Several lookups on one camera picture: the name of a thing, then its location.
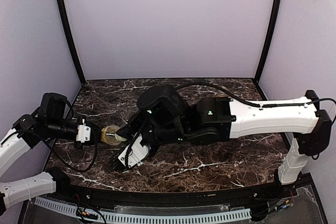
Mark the left black frame post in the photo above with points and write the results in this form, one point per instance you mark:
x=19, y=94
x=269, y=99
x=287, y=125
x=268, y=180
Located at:
x=70, y=40

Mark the black frame post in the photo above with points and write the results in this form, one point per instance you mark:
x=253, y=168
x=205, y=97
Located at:
x=70, y=40
x=268, y=39

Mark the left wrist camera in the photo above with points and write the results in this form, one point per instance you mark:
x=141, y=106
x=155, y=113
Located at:
x=83, y=133

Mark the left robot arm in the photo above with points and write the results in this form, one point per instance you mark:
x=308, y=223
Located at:
x=47, y=122

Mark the white slotted cable duct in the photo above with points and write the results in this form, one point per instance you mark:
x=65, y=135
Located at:
x=130, y=214

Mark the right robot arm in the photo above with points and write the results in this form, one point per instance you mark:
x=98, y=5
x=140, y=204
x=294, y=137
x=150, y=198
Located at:
x=164, y=117

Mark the yellow tea bottle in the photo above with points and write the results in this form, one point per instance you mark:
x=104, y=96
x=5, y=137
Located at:
x=108, y=135

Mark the right black frame post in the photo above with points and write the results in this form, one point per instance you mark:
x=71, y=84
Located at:
x=268, y=39

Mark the cream white bottle cap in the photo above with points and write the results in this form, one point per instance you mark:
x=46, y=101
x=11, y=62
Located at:
x=120, y=138

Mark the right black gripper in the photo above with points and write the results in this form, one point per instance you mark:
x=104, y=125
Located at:
x=134, y=126

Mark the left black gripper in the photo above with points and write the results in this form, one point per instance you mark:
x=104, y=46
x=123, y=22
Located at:
x=93, y=134

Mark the black front rail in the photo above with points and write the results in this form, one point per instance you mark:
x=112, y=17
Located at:
x=235, y=197

